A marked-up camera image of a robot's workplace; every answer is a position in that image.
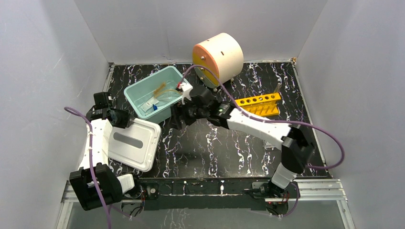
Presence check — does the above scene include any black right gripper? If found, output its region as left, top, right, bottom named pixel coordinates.
left=167, top=96, right=208, bottom=131

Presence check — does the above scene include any white sachet packet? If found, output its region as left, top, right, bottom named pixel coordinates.
left=140, top=97, right=159, bottom=112

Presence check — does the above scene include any tan rubber tube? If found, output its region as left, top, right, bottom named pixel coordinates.
left=157, top=89, right=182, bottom=98

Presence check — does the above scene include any white bin lid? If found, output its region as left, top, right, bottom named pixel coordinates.
left=108, top=118, right=161, bottom=172

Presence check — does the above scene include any large glass test tube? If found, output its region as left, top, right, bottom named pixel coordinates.
left=274, top=83, right=282, bottom=94

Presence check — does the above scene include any test tube brush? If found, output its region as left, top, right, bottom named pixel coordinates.
left=153, top=82, right=166, bottom=98

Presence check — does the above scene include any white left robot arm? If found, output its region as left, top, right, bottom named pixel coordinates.
left=64, top=92, right=143, bottom=211

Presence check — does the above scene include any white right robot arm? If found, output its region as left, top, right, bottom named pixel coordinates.
left=171, top=83, right=315, bottom=198

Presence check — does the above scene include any teal plastic bin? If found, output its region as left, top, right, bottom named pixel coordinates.
left=124, top=66, right=182, bottom=124

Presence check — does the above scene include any round drawer cabinet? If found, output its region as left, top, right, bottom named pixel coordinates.
left=192, top=32, right=244, bottom=90

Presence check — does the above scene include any yellow test tube rack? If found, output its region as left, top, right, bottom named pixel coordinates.
left=236, top=93, right=281, bottom=117

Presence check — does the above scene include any clear acrylic tube rack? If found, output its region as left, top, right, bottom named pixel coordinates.
left=263, top=141, right=275, bottom=149

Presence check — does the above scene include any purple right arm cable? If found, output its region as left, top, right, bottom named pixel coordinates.
left=180, top=64, right=345, bottom=219

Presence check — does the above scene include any aluminium table frame rail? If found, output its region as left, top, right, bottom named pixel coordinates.
left=62, top=180, right=349, bottom=204

